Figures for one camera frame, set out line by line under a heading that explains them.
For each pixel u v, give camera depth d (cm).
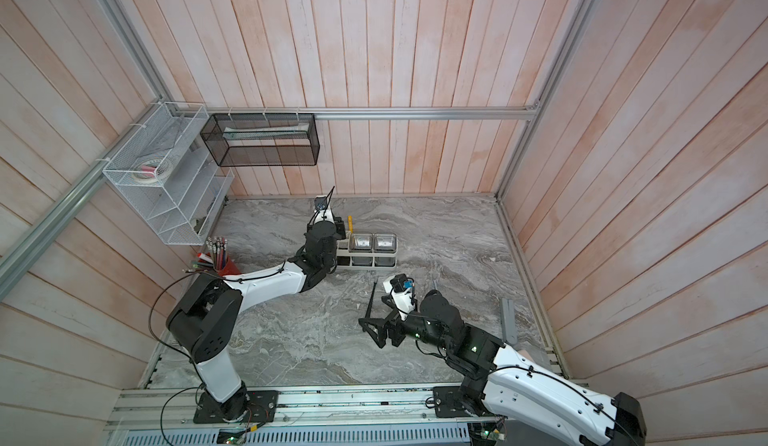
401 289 60
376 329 61
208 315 48
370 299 93
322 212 74
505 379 49
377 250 93
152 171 74
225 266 88
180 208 78
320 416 73
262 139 104
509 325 86
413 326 61
